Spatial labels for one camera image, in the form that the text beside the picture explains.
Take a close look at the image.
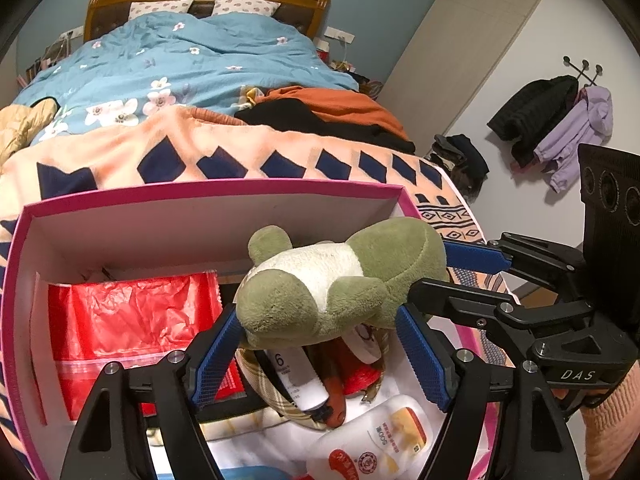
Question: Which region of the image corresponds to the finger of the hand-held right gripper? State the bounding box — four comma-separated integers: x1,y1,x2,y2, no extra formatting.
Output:
442,232,588,291
406,277,598,343

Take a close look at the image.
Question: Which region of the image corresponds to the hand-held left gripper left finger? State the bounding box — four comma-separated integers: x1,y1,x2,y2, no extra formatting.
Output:
59,302,246,480

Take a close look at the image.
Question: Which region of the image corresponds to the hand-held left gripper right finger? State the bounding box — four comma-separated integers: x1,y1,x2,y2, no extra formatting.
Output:
395,305,583,480

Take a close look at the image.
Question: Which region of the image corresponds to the green frog plush toy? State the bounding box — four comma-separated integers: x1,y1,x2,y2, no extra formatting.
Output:
234,217,450,351

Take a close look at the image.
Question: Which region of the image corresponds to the pink cardboard box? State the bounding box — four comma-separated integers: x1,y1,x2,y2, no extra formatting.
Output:
0,182,521,480

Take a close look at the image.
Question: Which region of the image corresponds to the plaid cloth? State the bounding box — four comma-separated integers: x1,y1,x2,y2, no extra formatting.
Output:
235,345,386,431

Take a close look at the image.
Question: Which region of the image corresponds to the white printed pouch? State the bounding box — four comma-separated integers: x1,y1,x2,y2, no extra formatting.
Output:
349,322,387,366

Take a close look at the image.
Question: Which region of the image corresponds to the white tube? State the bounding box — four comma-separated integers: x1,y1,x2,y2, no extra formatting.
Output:
265,345,331,413

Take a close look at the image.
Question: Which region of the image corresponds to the red tube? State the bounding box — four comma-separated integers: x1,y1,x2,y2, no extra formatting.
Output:
320,342,382,428

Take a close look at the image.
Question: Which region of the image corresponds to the pile of dark clothes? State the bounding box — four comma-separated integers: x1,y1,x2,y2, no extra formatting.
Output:
430,134,490,197

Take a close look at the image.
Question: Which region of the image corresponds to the white bottle with orange label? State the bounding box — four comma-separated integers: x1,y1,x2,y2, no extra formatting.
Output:
305,394,435,480

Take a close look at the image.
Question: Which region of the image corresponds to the red plastic bag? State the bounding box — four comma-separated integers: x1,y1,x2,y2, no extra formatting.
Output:
47,270,243,423

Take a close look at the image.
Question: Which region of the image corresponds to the blue plastic container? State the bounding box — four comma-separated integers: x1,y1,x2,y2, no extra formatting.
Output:
155,465,281,480

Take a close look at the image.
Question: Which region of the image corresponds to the purple jacket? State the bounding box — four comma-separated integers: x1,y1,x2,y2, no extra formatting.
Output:
532,86,614,192

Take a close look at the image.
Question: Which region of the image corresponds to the black jacket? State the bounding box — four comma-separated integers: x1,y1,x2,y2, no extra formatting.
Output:
487,75,580,168

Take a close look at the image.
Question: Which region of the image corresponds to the orange garment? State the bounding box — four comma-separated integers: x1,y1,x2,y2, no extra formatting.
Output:
265,87,403,141

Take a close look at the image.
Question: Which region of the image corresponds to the peach patterned blanket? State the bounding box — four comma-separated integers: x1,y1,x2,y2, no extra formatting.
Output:
0,105,521,461

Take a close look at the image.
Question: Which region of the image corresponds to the black garment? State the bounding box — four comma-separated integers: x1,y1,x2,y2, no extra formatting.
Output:
234,97,417,156

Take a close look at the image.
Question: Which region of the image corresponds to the white door panel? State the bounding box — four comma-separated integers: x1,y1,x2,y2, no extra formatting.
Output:
377,0,555,158

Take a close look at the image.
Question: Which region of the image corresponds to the blue floral quilt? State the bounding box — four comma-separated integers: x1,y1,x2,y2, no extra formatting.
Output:
17,12,361,143

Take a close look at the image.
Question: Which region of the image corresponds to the beige jacket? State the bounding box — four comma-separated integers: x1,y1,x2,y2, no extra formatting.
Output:
0,99,58,166

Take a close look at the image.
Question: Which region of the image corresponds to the dotted white pillow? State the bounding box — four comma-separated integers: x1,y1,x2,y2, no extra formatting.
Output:
212,0,281,18
127,0,195,22

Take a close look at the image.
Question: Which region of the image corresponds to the wall coat rack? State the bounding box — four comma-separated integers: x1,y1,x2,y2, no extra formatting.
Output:
564,56,603,86

